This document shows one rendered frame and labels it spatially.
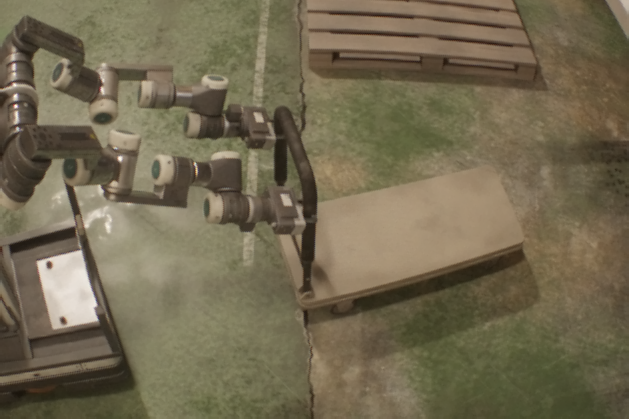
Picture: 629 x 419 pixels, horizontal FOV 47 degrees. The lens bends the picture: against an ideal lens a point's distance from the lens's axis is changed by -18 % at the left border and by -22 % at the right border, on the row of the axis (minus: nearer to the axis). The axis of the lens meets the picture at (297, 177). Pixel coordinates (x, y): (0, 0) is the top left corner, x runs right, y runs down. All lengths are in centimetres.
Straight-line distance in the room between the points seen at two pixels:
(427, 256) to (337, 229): 33
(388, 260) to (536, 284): 68
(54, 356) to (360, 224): 124
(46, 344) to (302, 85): 176
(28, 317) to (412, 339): 139
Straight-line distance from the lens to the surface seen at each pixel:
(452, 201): 313
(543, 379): 303
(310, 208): 245
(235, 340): 299
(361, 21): 391
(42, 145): 187
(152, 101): 249
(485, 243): 304
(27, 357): 269
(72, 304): 275
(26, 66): 217
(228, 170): 237
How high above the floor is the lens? 262
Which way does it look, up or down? 50 degrees down
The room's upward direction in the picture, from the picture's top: 1 degrees clockwise
